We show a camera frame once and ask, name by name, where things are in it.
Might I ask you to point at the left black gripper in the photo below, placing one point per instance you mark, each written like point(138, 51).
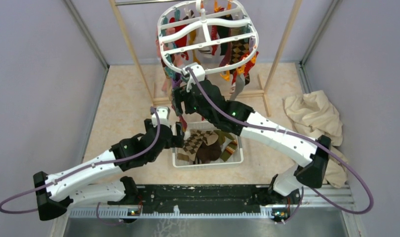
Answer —
point(177, 140)

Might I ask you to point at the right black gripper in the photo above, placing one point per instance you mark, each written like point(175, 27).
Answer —
point(180, 95)

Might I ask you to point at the brown yellow argyle sock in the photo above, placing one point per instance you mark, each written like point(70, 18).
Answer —
point(193, 143)

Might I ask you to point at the dark brown sock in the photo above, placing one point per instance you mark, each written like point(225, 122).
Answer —
point(207, 153)

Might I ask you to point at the olive green striped sock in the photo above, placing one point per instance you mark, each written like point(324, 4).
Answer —
point(228, 144)

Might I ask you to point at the white perforated plastic basket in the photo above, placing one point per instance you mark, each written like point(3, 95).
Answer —
point(236, 159)

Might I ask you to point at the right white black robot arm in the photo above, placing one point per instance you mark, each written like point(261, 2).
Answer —
point(310, 154)

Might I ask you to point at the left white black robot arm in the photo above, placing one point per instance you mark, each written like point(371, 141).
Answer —
point(59, 192)

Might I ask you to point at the white oval clip hanger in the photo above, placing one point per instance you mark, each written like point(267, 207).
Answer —
point(228, 26)

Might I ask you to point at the cream crumpled cloth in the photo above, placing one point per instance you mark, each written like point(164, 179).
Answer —
point(313, 115)

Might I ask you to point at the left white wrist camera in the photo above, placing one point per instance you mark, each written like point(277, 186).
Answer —
point(160, 116)

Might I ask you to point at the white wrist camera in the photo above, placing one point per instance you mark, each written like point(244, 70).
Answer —
point(160, 116)
point(191, 74)

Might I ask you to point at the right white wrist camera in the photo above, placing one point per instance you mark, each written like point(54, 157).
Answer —
point(191, 74)

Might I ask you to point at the wooden rack frame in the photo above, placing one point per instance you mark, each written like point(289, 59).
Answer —
point(158, 78)

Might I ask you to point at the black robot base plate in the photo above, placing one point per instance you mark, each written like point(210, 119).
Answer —
point(207, 199)

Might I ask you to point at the aluminium rail front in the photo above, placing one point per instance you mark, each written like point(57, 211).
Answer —
point(326, 196)

